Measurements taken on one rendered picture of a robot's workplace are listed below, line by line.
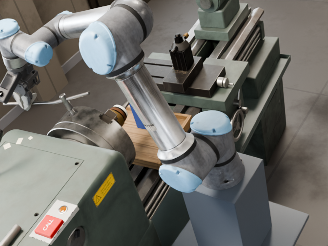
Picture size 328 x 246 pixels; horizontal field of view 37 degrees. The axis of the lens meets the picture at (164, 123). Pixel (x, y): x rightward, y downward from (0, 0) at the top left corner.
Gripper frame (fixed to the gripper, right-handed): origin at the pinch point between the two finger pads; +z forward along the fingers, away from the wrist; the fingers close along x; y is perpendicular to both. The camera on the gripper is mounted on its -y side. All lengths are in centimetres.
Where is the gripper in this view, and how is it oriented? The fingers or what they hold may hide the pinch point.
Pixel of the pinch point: (25, 109)
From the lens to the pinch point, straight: 183.5
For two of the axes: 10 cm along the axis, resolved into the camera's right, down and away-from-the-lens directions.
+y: 4.5, -6.5, 6.1
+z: 0.0, 6.8, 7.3
